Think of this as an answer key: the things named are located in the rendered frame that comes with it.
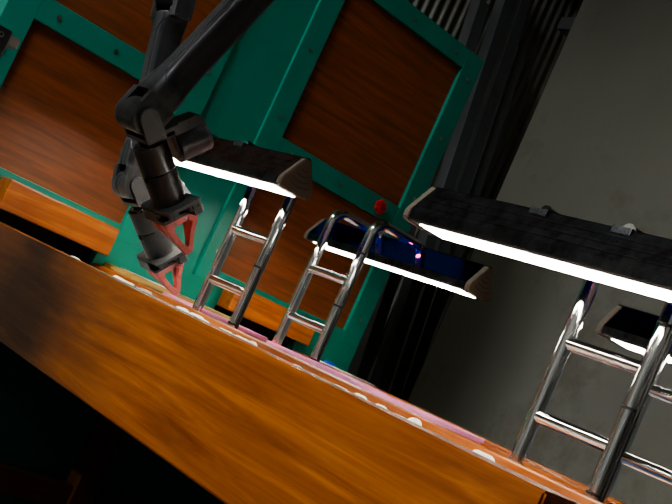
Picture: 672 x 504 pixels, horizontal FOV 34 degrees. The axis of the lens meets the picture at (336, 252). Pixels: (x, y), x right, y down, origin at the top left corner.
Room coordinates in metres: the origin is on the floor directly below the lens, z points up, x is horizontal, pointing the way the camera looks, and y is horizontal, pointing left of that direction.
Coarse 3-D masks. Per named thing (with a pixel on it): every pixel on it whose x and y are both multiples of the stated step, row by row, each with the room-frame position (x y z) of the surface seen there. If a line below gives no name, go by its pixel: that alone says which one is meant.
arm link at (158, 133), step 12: (144, 120) 1.72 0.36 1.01; (156, 120) 1.73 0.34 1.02; (180, 120) 1.78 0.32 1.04; (192, 120) 1.79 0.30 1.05; (204, 120) 1.80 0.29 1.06; (132, 132) 1.78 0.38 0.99; (144, 132) 1.72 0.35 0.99; (156, 132) 1.73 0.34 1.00; (168, 132) 1.76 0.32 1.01; (180, 132) 1.78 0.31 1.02; (192, 132) 1.79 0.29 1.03; (204, 132) 1.80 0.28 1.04; (180, 144) 1.78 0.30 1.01; (192, 144) 1.79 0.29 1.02; (204, 144) 1.80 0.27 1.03; (192, 156) 1.81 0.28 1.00
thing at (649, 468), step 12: (660, 372) 1.82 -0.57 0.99; (648, 396) 1.81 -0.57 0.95; (660, 396) 1.79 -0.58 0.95; (636, 432) 1.82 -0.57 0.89; (624, 456) 1.81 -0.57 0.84; (636, 456) 1.80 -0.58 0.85; (636, 468) 1.79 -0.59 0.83; (648, 468) 1.77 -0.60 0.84; (660, 468) 1.76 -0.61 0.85; (612, 480) 1.81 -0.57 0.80
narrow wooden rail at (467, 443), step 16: (112, 272) 2.62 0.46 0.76; (144, 288) 2.49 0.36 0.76; (176, 304) 2.37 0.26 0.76; (208, 320) 2.26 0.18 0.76; (272, 352) 2.08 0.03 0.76; (304, 368) 1.99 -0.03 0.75; (336, 384) 1.92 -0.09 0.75; (352, 384) 1.91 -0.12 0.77; (384, 400) 1.82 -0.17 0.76; (416, 416) 1.76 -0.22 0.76; (448, 432) 1.70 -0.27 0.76; (480, 448) 1.64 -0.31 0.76; (512, 464) 1.59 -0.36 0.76; (544, 480) 1.54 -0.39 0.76; (576, 496) 1.50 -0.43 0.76
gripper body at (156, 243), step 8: (160, 232) 2.20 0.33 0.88; (144, 240) 2.20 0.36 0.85; (152, 240) 2.20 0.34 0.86; (160, 240) 2.20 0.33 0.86; (168, 240) 2.22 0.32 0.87; (144, 248) 2.22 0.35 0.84; (152, 248) 2.21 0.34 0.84; (160, 248) 2.21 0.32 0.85; (168, 248) 2.22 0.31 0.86; (176, 248) 2.23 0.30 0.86; (144, 256) 2.25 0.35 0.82; (152, 256) 2.22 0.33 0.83; (160, 256) 2.21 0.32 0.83; (168, 256) 2.21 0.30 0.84; (176, 256) 2.21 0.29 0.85; (184, 256) 2.22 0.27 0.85; (152, 264) 2.22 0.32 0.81; (160, 264) 2.19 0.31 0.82
